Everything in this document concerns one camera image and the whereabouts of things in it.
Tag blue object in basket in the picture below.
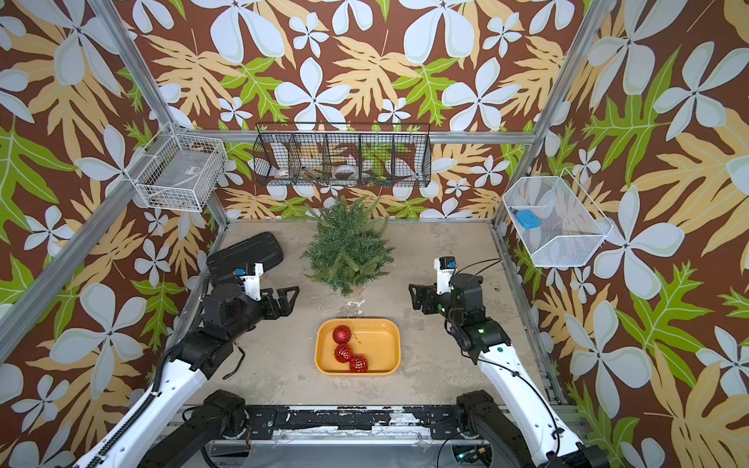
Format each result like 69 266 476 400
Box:
515 210 541 229

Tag white tape roll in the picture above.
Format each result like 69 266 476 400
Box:
332 164 359 181

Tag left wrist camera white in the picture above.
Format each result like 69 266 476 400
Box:
235 262 264 301

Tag white mesh basket right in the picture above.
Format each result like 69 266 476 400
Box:
502 170 614 269

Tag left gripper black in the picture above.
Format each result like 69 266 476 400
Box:
227 284 298 343

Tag yellow plastic tray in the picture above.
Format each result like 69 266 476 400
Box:
314 318 401 376

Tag black wire basket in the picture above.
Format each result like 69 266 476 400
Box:
250 122 433 187

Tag small green christmas tree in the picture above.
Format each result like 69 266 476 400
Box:
302 198 394 296

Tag white wire basket left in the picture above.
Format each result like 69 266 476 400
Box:
126 124 227 213

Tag black plastic tool case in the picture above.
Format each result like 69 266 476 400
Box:
207 232 284 286

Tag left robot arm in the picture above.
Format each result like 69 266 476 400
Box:
76 283 300 467

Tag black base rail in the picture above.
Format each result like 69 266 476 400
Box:
174 390 528 443

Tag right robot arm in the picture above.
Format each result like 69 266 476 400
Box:
409 273 610 467

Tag red ornament ball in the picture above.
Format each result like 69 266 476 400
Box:
332 325 352 344
334 343 354 364
348 354 369 372

